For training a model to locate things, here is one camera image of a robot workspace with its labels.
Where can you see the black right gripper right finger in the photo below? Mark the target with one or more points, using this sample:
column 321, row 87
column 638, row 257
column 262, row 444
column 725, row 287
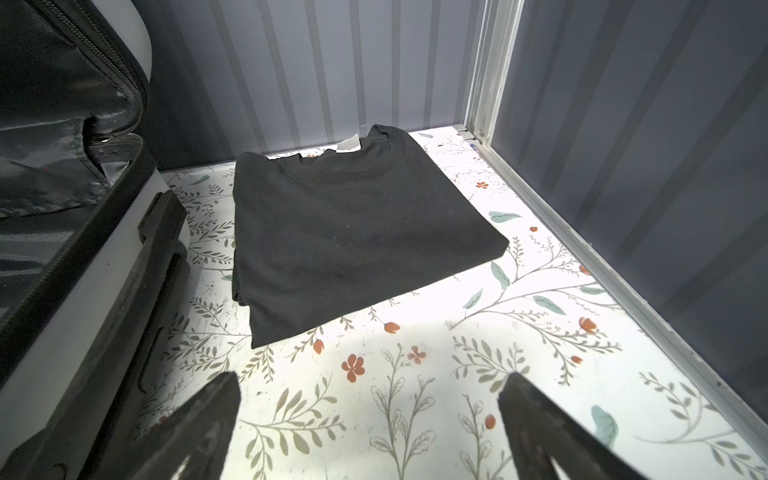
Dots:
column 542, row 437

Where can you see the black t-shirt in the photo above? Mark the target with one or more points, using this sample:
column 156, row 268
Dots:
column 317, row 238

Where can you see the white black suitcase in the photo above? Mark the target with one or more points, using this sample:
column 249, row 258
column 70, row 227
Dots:
column 93, row 254

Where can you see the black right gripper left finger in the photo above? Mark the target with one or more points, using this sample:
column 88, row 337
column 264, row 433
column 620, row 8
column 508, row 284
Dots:
column 194, row 439

